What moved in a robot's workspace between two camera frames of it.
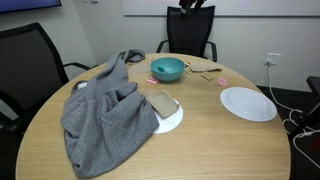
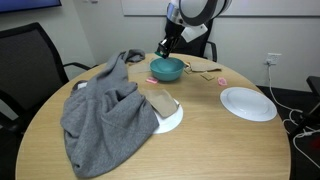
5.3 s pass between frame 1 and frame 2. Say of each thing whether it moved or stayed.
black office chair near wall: stayed
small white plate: stayed
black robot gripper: moved
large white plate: stayed
